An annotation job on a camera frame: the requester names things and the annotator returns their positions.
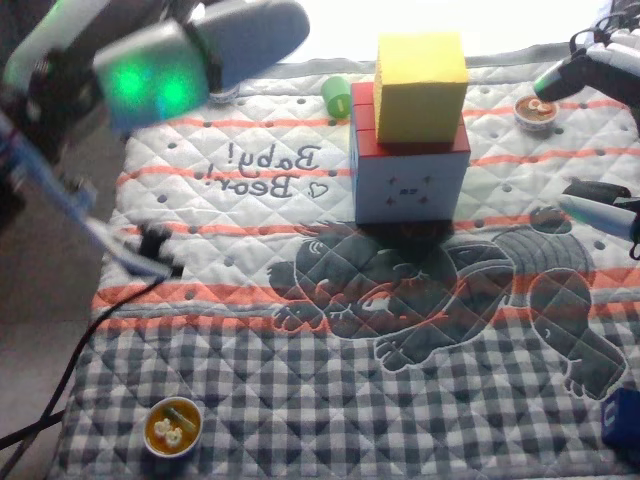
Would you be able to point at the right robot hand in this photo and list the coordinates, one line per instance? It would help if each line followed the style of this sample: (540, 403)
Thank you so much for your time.
(615, 60)

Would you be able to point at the yellow foam block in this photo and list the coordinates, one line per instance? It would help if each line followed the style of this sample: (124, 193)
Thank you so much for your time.
(420, 100)

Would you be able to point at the large Rubik's cube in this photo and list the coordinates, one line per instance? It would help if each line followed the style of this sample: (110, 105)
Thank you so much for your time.
(410, 190)

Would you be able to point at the green cylinder block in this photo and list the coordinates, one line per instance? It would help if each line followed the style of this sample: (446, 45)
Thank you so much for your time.
(336, 97)

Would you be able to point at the blue object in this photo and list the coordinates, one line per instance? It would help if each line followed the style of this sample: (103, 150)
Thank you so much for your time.
(622, 417)

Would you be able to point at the small toy soup bowl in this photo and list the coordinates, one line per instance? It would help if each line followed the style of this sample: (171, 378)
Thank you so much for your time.
(172, 430)
(535, 117)

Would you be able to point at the grey quilt with bear print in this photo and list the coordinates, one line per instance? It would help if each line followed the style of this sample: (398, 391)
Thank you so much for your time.
(250, 325)

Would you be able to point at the black clamp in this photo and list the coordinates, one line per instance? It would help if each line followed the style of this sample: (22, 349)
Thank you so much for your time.
(152, 245)

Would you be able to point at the blue white flat bar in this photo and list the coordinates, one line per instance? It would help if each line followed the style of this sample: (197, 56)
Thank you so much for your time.
(100, 227)

